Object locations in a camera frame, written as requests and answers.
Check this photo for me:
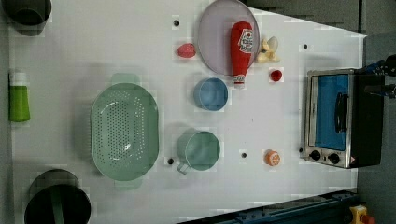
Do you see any red plush ketchup bottle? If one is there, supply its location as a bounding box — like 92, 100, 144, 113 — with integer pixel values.
230, 21, 253, 89

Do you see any grey round plate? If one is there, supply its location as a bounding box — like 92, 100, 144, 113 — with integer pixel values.
197, 0, 261, 76

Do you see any blue cup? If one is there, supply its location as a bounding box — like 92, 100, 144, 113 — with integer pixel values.
193, 77, 228, 111

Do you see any pink plush strawberry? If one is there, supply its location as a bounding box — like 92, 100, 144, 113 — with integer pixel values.
177, 43, 196, 58

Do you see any green oval colander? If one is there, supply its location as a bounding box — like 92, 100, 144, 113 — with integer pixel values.
91, 73, 160, 190

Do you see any orange slice toy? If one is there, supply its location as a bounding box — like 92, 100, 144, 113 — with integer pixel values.
264, 150, 281, 166

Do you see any small red plush fruit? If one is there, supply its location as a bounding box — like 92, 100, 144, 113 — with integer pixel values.
270, 70, 283, 82

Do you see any yellow plush banana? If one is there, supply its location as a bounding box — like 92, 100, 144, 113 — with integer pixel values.
256, 36, 280, 63

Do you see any silver black toaster oven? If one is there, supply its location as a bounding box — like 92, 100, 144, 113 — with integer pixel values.
304, 69, 385, 169

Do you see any black cylinder bottom corner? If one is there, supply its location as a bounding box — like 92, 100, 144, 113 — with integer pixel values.
24, 169, 92, 224

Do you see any black cylinder corner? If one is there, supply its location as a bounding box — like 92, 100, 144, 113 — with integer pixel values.
1, 0, 52, 26
24, 169, 92, 224

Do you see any green bottle white cap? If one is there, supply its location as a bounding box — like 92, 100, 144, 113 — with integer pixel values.
9, 72, 31, 122

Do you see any yellow clamp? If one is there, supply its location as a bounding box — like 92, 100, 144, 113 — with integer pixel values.
349, 205, 375, 224

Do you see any black cylinder top corner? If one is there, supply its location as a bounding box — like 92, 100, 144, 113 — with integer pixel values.
1, 0, 52, 26

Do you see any green mug with handle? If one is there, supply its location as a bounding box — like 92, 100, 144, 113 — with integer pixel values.
177, 130, 220, 175

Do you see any blue metal frame rail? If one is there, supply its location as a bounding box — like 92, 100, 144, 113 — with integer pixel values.
178, 190, 360, 224

